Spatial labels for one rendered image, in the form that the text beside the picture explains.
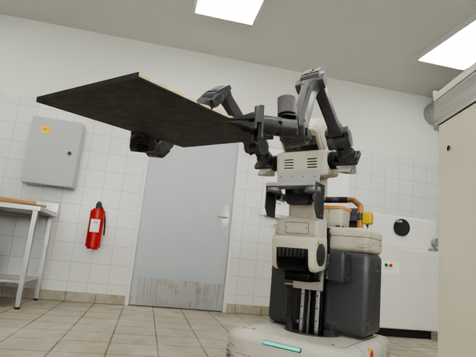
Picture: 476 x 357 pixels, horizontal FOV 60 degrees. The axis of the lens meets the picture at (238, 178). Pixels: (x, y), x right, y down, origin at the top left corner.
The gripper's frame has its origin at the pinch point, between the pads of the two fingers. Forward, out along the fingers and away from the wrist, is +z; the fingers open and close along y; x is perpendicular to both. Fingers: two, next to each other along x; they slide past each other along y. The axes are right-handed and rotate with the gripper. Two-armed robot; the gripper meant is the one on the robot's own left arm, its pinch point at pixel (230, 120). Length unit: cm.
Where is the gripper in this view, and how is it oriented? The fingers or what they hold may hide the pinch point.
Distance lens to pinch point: 120.8
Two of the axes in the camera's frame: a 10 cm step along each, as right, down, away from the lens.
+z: -9.8, -1.0, -1.9
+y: -0.7, 9.8, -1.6
